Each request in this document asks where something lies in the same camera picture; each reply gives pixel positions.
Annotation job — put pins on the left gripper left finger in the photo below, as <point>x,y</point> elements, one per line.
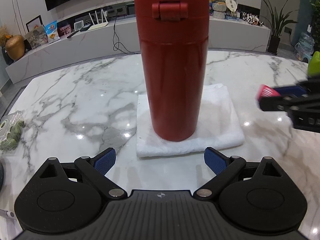
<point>93,170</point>

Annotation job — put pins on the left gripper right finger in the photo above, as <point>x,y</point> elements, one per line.
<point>225,169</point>

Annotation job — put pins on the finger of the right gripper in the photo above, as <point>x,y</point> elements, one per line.
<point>278,103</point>
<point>267,91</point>

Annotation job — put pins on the white towel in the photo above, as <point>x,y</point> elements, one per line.
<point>218,126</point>

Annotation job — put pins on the red thermos bottle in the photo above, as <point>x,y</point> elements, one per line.
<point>173,37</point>

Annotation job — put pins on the green plastic object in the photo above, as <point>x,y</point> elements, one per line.
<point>314,65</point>

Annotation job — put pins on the clear water bottle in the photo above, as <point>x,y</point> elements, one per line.
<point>304,47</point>

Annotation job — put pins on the potted green plant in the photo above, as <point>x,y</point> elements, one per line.
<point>278,21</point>

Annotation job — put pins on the cow pattern figurines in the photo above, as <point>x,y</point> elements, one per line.
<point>251,19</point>

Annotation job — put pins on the plastic box of green vegetables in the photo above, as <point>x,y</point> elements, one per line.
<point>11,130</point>

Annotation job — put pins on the round white paper fan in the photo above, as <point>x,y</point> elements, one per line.
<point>232,5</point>

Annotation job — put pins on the teddy bear in pot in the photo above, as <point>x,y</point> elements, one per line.
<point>218,9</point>

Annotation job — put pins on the white marble tv cabinet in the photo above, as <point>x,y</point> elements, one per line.
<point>83,46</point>

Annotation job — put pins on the grey photo card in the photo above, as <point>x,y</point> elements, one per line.
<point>37,37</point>

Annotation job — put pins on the small white clock display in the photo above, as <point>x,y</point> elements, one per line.
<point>78,25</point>

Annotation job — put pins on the blue snack bag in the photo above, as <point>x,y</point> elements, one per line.
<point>51,32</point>

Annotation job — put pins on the white wifi router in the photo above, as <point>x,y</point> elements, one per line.
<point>98,22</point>

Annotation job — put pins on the gold round vase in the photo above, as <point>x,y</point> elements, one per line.
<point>15,47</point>

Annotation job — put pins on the black framed picture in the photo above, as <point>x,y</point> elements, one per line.
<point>34,23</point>

